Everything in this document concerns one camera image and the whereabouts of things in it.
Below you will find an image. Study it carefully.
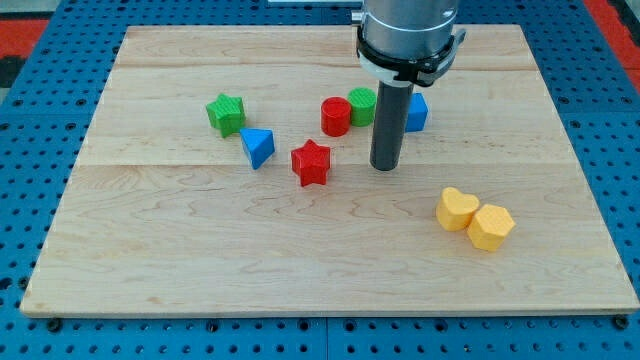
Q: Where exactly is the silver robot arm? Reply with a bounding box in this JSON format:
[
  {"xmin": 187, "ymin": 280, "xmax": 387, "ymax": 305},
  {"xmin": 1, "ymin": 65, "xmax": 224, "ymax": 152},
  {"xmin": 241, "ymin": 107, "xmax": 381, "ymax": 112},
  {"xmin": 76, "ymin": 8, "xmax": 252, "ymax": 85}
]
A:
[{"xmin": 356, "ymin": 0, "xmax": 466, "ymax": 87}]

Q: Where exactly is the red star block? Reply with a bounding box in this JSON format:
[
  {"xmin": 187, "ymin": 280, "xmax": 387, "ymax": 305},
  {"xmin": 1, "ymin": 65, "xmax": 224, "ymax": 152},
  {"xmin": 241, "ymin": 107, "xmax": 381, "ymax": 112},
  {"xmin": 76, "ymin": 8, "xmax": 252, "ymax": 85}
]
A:
[{"xmin": 291, "ymin": 139, "xmax": 331, "ymax": 187}]

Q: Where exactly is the green star block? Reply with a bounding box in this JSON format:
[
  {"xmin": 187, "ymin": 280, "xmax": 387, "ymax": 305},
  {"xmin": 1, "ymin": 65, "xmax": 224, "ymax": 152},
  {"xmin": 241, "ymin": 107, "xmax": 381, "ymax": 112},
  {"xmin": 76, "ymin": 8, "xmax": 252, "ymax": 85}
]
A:
[{"xmin": 205, "ymin": 93, "xmax": 246, "ymax": 138}]

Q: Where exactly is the red cylinder block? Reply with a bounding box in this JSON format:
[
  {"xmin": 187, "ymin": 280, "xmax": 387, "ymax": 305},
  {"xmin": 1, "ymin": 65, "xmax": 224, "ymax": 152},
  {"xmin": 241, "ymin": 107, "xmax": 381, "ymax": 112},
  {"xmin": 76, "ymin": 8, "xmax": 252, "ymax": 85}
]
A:
[{"xmin": 321, "ymin": 97, "xmax": 351, "ymax": 137}]

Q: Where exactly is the blue triangle block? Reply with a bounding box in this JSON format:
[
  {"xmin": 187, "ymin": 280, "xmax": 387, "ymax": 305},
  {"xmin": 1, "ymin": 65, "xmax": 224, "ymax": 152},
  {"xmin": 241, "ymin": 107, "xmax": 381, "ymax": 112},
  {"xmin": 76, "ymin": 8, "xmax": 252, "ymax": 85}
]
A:
[{"xmin": 240, "ymin": 128, "xmax": 275, "ymax": 170}]

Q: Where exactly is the green cylinder block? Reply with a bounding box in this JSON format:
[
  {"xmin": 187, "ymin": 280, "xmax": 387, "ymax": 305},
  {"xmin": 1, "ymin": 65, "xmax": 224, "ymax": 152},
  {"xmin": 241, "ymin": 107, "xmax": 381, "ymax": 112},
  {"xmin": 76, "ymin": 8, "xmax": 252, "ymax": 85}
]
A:
[{"xmin": 347, "ymin": 87, "xmax": 377, "ymax": 127}]

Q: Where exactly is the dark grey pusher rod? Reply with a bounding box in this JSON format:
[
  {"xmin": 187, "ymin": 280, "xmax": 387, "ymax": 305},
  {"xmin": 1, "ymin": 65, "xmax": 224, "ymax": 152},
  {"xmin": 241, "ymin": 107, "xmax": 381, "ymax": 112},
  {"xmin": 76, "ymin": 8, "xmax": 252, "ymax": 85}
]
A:
[{"xmin": 370, "ymin": 82, "xmax": 413, "ymax": 171}]

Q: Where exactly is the blue cube block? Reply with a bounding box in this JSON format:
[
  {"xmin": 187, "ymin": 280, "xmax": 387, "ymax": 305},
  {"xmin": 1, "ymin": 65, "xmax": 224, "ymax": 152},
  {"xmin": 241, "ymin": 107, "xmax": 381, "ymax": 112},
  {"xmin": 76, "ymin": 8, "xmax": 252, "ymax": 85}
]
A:
[{"xmin": 405, "ymin": 93, "xmax": 429, "ymax": 132}]

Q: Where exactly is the yellow heart block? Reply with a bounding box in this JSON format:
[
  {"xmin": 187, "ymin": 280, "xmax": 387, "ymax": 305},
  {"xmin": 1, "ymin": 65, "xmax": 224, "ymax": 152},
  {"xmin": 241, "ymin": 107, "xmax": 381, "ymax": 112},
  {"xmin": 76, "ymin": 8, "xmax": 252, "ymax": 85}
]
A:
[{"xmin": 436, "ymin": 187, "xmax": 480, "ymax": 231}]

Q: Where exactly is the light wooden board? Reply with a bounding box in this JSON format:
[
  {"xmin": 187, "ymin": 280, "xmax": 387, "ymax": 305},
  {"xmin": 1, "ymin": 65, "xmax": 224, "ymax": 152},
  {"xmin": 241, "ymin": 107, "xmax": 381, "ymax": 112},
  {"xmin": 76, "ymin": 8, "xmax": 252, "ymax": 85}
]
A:
[{"xmin": 21, "ymin": 25, "xmax": 639, "ymax": 318}]

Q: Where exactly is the yellow hexagon block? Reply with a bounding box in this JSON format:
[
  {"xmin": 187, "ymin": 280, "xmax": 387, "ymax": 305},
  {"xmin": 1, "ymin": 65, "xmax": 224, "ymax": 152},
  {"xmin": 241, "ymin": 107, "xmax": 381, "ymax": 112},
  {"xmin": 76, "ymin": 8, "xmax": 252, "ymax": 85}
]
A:
[{"xmin": 467, "ymin": 204, "xmax": 516, "ymax": 252}]

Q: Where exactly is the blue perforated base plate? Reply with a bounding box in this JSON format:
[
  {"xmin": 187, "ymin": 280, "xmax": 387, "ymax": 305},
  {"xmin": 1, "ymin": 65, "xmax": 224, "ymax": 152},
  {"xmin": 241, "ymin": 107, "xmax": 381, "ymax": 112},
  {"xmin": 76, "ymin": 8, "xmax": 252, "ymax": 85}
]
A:
[{"xmin": 1, "ymin": 0, "xmax": 639, "ymax": 359}]

